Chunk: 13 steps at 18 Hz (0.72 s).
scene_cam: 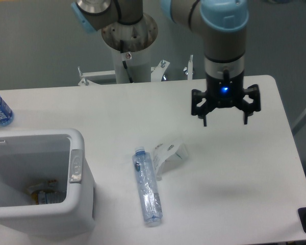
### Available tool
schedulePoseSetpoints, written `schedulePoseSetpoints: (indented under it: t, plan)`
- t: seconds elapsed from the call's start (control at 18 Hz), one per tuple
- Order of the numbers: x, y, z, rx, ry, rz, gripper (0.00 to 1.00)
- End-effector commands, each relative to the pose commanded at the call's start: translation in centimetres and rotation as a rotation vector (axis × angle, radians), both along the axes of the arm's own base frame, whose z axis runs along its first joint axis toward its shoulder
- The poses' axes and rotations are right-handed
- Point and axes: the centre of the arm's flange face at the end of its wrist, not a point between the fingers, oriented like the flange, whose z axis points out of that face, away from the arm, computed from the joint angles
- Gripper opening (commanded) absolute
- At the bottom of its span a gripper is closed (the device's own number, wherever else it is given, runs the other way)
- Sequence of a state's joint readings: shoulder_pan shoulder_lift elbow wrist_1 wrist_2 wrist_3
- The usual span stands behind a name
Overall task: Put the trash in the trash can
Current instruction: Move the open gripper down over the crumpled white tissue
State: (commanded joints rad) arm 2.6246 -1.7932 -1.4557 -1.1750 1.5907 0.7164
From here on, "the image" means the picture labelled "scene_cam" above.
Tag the white plastic wrapper bag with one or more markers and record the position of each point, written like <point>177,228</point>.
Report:
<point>168,156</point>

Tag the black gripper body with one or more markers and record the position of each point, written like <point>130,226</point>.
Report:
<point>226,92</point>

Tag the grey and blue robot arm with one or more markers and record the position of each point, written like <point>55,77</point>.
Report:
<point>220,24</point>

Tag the crushed clear plastic bottle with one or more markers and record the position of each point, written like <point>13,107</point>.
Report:
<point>147,187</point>

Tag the white plastic trash can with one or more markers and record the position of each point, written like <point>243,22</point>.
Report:
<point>31,157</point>

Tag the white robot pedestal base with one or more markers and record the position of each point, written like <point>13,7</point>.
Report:
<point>130,47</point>

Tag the trash items inside bin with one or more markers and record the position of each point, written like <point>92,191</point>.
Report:
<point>46,192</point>

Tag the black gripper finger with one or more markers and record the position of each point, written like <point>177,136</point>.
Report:
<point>249,101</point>
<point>201,104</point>

